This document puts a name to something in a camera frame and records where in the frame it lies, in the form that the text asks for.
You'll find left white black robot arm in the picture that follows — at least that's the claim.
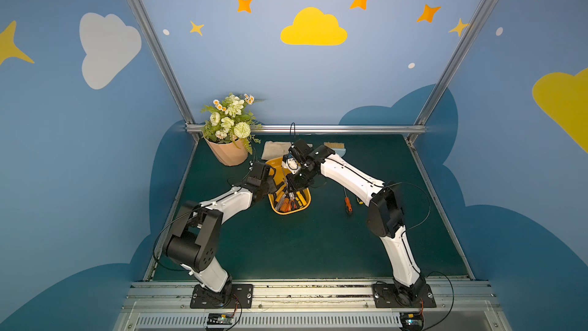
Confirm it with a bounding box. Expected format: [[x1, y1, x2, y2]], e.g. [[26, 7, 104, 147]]
[[162, 176, 277, 296]]

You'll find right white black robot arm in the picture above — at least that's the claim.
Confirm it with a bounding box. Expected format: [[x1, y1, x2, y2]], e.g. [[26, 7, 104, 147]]
[[286, 139, 426, 303]]

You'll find left circuit board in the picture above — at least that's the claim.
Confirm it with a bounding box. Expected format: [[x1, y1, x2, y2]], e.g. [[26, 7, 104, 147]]
[[205, 313, 234, 329]]

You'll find pink pot with flowers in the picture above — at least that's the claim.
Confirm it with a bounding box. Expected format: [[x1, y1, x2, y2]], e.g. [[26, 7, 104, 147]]
[[201, 93, 260, 166]]

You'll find aluminium back frame bar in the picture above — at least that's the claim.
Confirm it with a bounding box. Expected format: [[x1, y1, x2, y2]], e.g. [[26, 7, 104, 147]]
[[185, 123, 428, 135]]

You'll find left aluminium frame post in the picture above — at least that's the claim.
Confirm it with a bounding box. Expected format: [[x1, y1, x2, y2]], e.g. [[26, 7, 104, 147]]
[[127, 0, 195, 125]]

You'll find right aluminium frame post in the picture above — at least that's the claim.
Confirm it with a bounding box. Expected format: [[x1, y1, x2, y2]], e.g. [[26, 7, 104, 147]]
[[414, 0, 499, 130]]

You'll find yellow plastic storage box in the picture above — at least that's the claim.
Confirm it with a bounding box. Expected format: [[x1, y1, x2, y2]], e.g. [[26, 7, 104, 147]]
[[266, 157, 312, 215]]

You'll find circuit board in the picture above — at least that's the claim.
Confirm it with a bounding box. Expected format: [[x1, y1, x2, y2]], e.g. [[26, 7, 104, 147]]
[[205, 313, 234, 329], [400, 313, 424, 331]]

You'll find right circuit board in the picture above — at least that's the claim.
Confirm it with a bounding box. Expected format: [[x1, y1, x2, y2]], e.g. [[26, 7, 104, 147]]
[[400, 313, 424, 331]]

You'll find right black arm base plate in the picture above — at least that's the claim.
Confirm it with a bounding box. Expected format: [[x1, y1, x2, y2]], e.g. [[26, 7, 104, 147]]
[[371, 281, 436, 309]]

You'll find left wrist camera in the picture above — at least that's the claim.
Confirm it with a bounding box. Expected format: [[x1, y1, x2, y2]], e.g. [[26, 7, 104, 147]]
[[249, 161, 276, 181]]

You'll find aluminium frame post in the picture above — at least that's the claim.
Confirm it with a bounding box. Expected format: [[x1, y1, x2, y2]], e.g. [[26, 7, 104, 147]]
[[414, 0, 499, 130], [127, 0, 195, 125]]

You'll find small blue brush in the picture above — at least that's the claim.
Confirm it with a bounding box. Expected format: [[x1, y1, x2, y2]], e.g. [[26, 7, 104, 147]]
[[324, 142, 346, 156]]

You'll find beige work glove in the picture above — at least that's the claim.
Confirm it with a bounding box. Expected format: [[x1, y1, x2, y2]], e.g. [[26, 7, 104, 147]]
[[261, 141, 292, 160]]

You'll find aluminium front rail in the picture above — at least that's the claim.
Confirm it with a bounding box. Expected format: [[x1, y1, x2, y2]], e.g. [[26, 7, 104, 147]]
[[114, 276, 511, 330]]

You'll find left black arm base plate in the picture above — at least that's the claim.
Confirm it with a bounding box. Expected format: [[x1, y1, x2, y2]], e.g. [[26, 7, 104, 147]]
[[190, 283, 254, 309]]

